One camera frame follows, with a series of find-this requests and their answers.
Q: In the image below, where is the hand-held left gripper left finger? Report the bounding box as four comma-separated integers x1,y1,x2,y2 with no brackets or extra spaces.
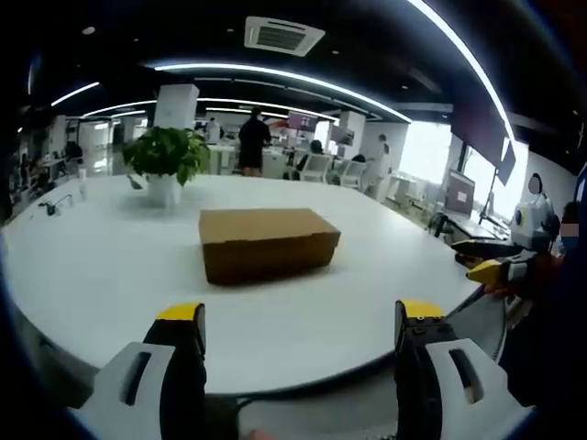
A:
68,302,208,440

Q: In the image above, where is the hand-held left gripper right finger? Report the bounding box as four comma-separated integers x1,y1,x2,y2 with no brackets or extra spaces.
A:
393,300,537,440

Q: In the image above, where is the brown cardboard shoe box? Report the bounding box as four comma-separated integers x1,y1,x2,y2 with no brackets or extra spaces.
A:
198,208,342,286

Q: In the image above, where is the person's right hand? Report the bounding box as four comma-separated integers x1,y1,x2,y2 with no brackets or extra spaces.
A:
481,277,537,302

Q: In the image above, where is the desktop computer monitor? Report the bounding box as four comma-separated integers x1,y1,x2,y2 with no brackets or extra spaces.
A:
446,169,477,217

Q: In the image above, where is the large dark hanging screen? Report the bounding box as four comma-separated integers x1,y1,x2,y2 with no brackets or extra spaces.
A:
450,103,518,185

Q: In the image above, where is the white office chair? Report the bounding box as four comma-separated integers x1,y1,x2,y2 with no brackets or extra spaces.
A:
301,153,332,183
339,159,369,190

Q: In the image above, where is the clear plastic bottle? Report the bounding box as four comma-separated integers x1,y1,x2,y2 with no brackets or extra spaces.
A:
75,168,90,204

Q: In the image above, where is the green potted plant white pot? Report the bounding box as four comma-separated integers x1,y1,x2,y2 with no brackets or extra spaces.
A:
121,126,212,206

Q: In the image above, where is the ceiling air conditioner vent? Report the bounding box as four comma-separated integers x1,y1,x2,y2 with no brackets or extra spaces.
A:
244,16,327,58

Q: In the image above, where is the small dark cable gadget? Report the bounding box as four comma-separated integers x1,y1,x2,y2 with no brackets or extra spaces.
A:
38,193,75,217

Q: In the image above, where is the pink wall screen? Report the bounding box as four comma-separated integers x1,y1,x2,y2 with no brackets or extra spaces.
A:
287,111,319,133

